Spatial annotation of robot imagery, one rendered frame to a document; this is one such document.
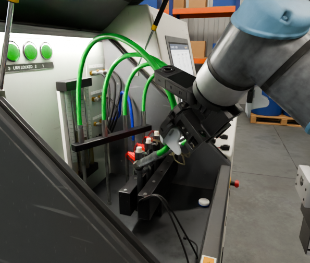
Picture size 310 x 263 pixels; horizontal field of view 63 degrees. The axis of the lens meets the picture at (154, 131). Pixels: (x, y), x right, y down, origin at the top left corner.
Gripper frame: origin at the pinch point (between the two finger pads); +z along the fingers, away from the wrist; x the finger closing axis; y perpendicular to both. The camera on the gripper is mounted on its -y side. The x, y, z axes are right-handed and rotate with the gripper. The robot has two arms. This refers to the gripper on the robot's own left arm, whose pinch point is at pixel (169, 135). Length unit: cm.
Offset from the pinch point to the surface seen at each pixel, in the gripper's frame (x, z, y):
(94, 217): -22.5, -3.3, 7.4
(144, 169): 0.1, 22.8, -0.4
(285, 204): 154, 153, 70
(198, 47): 378, 309, -231
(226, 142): 50, 44, 3
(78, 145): -12.3, 27.9, -18.1
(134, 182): -2.2, 30.5, 0.1
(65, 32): -2.8, 10.4, -46.2
